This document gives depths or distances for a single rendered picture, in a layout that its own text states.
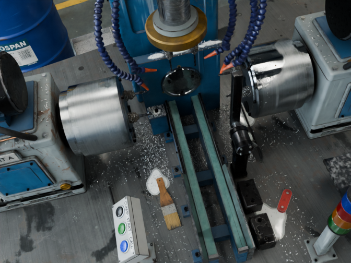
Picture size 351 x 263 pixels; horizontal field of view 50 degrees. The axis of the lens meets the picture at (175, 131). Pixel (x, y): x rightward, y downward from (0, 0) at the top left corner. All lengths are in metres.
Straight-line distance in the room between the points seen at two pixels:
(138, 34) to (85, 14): 2.18
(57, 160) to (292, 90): 0.79
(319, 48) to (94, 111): 0.74
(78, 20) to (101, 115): 2.35
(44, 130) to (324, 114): 0.94
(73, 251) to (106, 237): 0.12
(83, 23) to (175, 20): 2.41
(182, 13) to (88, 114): 0.42
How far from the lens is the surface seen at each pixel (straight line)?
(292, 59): 1.26
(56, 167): 1.30
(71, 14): 3.56
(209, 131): 1.36
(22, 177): 1.32
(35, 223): 1.47
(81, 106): 1.20
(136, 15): 1.32
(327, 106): 1.38
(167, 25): 1.07
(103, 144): 1.22
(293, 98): 1.28
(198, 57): 1.32
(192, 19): 1.09
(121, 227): 1.06
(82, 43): 2.62
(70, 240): 1.39
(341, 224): 1.05
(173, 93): 1.41
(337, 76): 1.26
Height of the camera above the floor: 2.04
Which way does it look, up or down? 55 degrees down
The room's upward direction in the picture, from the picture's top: 10 degrees counter-clockwise
